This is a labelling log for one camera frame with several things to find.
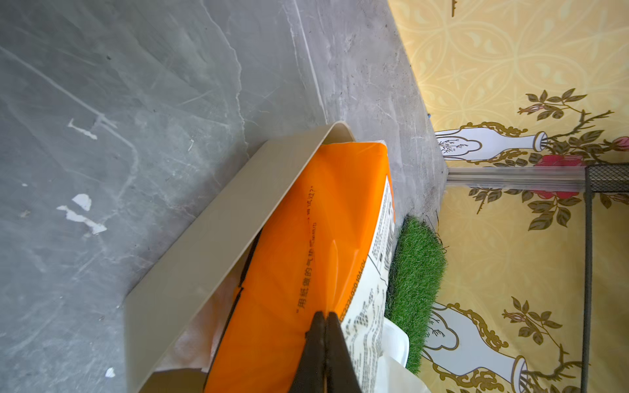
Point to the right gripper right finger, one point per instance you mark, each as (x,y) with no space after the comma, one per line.
(340,374)

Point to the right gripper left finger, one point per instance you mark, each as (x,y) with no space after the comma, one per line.
(309,376)

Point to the orange tissue pack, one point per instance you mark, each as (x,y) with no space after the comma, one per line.
(326,248)

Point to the beige tissue box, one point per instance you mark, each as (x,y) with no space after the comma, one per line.
(165,301)

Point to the white tissue box lid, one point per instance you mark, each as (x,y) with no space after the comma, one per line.
(395,342)

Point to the green artificial grass mat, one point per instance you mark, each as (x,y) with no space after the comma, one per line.
(415,278)

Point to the black wire wall basket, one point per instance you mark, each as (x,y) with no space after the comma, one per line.
(605,319)

